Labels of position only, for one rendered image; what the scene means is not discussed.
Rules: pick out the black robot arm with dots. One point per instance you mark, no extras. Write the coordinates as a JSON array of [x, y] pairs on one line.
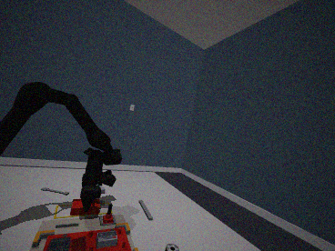
[[32, 97]]

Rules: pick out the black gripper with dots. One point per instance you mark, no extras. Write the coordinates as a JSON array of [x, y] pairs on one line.
[[90, 190]]

